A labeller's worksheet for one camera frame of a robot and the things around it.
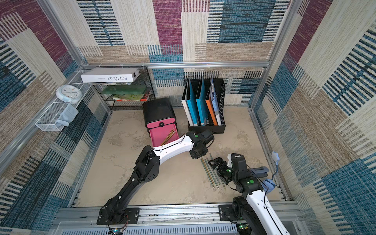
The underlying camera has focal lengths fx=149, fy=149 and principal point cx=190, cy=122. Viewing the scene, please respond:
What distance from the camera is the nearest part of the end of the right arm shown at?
1.84ft

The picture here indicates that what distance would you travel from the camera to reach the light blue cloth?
0.66m

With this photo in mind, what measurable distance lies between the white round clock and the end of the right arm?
78 centimetres

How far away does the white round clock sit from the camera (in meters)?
0.74
